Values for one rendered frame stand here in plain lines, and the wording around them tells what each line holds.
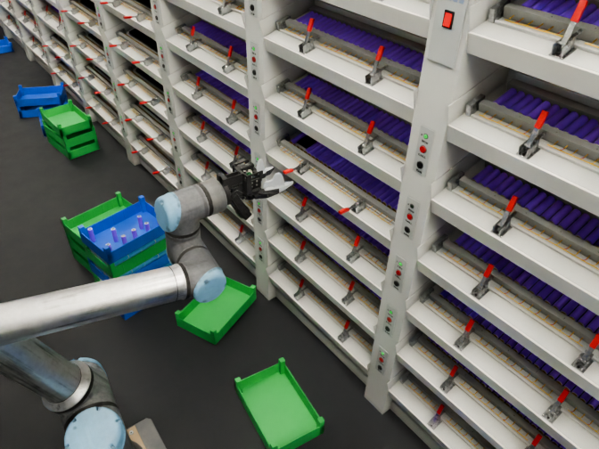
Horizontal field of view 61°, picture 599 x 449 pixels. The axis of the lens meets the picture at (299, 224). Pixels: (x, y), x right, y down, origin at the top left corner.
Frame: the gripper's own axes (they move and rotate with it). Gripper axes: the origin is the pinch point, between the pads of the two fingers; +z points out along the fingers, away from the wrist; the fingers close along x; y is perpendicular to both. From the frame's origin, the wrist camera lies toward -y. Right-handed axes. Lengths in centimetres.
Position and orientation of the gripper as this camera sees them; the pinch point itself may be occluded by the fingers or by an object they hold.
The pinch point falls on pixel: (280, 177)
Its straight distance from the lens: 146.5
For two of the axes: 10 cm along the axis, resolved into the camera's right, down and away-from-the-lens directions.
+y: 0.5, -8.0, -6.0
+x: -6.2, -5.0, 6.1
